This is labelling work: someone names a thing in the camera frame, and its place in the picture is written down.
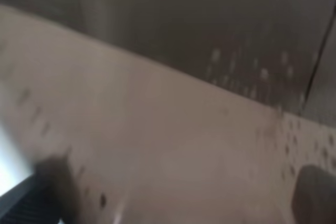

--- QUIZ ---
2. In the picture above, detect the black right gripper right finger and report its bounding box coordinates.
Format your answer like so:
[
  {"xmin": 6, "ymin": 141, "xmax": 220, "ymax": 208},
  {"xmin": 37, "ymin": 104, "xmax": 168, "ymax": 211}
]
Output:
[{"xmin": 291, "ymin": 165, "xmax": 335, "ymax": 224}]

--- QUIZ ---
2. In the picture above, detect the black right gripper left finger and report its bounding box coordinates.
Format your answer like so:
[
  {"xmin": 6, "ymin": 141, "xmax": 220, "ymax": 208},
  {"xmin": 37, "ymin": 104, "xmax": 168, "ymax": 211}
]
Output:
[{"xmin": 1, "ymin": 156, "xmax": 80, "ymax": 223}]

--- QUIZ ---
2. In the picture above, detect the brown translucent water bottle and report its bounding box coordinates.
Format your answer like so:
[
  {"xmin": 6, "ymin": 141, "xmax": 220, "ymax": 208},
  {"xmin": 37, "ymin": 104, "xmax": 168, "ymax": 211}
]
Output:
[{"xmin": 1, "ymin": 0, "xmax": 335, "ymax": 223}]

